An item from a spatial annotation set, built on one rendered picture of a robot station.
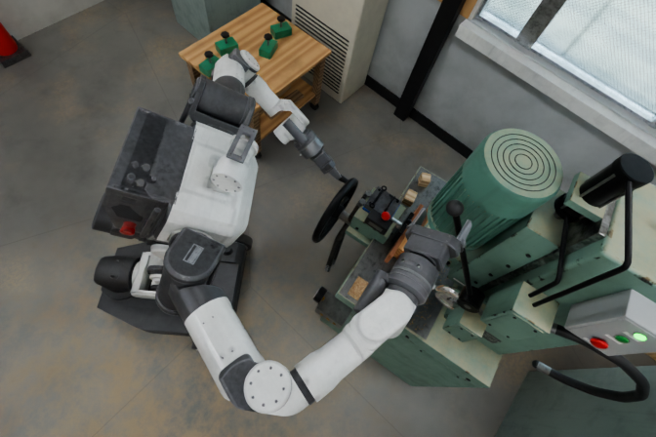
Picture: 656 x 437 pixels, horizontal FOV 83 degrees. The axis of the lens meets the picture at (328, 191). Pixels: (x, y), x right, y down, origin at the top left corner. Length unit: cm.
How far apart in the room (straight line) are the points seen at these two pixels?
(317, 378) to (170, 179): 48
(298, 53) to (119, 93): 130
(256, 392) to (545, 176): 67
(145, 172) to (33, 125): 219
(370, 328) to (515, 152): 45
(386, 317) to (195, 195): 46
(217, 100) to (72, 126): 199
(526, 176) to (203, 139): 69
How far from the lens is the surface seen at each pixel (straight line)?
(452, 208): 78
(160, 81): 296
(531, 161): 86
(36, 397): 236
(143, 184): 82
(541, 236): 90
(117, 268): 194
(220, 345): 73
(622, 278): 87
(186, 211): 82
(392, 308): 72
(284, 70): 221
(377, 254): 129
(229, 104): 98
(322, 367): 72
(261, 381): 69
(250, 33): 242
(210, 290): 77
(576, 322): 95
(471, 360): 144
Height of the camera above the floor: 209
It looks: 62 degrees down
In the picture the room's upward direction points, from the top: 15 degrees clockwise
